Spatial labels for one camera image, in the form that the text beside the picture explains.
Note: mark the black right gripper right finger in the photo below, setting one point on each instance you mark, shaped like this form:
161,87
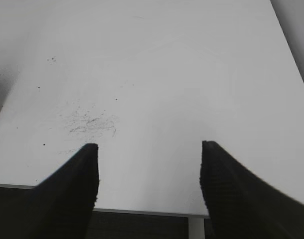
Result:
243,206

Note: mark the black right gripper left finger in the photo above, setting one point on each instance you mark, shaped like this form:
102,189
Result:
61,206

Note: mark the white table leg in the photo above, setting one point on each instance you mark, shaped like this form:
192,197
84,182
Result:
196,229

